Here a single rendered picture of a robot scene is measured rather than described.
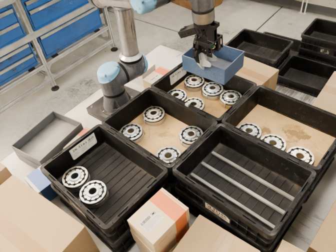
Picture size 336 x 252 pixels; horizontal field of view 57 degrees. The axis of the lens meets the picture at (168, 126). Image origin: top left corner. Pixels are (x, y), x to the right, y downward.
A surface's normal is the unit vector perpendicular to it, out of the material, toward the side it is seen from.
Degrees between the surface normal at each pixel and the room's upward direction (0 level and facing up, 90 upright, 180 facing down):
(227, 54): 89
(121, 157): 0
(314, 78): 0
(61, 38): 90
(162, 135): 0
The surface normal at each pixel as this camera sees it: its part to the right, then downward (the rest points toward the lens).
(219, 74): -0.62, 0.59
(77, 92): -0.10, -0.70
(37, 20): 0.78, 0.39
